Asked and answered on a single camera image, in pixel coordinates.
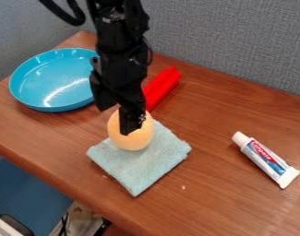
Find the grey object under table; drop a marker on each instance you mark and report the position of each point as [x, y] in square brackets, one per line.
[82, 221]

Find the yellow orange ball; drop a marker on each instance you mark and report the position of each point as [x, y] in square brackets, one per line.
[138, 139]

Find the red rectangular block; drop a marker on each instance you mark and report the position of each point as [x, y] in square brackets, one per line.
[160, 87]

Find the white toothpaste tube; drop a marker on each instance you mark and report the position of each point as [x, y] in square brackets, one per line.
[271, 163]

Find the light blue folded cloth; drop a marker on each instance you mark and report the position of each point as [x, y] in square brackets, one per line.
[137, 169]

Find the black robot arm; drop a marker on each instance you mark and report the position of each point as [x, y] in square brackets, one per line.
[121, 22]

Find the blue plate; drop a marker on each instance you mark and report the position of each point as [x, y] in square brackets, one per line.
[50, 82]

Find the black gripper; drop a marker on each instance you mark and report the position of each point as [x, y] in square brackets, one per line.
[116, 78]

